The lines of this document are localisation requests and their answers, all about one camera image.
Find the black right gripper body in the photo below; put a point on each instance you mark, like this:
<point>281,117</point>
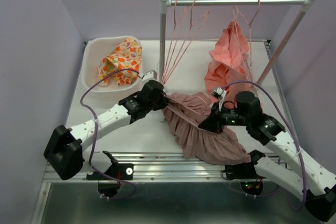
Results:
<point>230,117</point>

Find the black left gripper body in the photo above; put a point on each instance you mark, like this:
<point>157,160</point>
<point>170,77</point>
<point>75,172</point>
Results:
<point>159,103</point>

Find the coral pink skirt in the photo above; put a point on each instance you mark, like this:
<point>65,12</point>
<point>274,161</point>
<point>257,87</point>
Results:
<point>228,60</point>

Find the floral orange yellow skirt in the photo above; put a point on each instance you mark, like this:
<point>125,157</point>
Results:
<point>126,55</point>

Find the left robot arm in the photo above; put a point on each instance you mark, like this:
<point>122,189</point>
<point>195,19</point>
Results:
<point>65,148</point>

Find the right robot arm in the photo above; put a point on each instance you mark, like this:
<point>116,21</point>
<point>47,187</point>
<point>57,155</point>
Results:
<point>305,178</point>

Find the white plastic basin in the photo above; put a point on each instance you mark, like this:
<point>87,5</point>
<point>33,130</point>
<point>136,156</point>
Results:
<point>94,51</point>

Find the white clothes rack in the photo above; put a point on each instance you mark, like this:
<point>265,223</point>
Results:
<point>165,4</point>

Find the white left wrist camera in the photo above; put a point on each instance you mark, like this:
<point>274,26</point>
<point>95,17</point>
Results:
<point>150,75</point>

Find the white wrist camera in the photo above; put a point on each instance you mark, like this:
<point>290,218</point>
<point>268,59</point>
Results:
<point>150,75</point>
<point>218,93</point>

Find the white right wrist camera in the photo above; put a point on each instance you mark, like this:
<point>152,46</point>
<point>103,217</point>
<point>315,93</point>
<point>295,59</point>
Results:
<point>218,93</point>

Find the aluminium rail frame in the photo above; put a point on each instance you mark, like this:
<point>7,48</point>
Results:
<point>148,145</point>

